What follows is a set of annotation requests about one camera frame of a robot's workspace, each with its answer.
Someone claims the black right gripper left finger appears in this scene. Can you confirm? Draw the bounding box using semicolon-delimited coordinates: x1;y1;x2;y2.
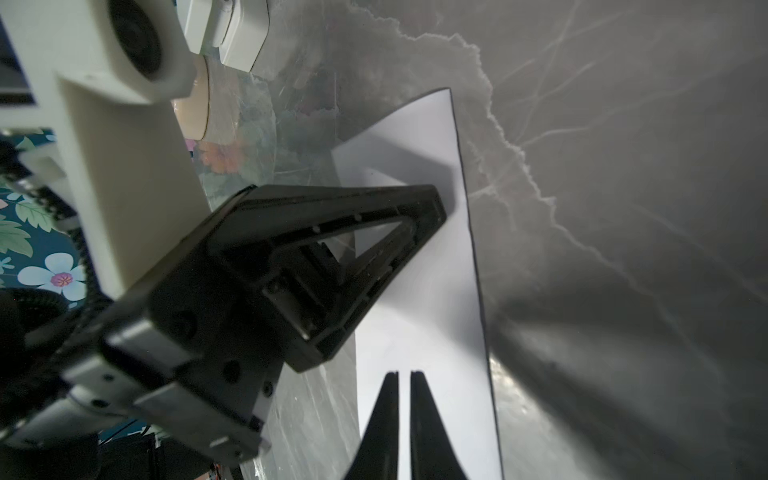
344;372;399;480

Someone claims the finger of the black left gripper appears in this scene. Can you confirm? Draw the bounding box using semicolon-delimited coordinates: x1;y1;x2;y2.
208;185;447;252
263;215;441;373

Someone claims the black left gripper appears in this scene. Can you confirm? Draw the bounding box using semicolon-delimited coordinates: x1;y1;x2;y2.
57;239;283;465

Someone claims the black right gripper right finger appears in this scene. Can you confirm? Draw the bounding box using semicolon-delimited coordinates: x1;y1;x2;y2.
409;371;467;480

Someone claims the white printed paper sheet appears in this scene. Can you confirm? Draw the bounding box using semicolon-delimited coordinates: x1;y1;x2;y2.
332;89;502;479

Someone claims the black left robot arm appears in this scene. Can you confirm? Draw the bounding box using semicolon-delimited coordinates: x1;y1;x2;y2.
1;185;446;479

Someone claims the white rectangular box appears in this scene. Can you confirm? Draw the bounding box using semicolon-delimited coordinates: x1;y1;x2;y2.
175;0;270;72

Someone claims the beige round clock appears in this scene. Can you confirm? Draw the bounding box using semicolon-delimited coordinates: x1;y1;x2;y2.
172;54;210;141

